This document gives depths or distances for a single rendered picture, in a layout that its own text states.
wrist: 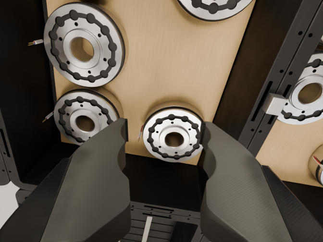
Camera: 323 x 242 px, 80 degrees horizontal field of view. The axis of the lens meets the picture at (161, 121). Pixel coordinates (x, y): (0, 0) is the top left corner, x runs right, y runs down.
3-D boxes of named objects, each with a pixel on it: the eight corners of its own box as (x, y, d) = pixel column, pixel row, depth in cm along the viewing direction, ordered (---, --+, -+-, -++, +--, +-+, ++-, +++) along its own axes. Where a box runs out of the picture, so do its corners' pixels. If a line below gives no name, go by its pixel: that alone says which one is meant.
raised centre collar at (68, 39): (62, 24, 23) (60, 24, 23) (103, 32, 24) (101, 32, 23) (66, 65, 26) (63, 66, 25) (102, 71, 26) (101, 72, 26)
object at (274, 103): (268, 92, 19) (273, 97, 18) (282, 94, 19) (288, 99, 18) (260, 108, 20) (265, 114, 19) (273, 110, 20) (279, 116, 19)
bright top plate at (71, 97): (54, 83, 28) (51, 84, 27) (122, 99, 29) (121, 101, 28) (56, 139, 33) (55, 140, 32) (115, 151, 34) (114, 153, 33)
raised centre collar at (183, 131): (160, 122, 30) (160, 124, 29) (192, 127, 30) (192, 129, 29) (157, 148, 32) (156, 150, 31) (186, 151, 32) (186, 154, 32)
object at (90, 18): (40, -5, 23) (37, -6, 22) (126, 12, 23) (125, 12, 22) (50, 78, 28) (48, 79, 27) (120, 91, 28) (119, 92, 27)
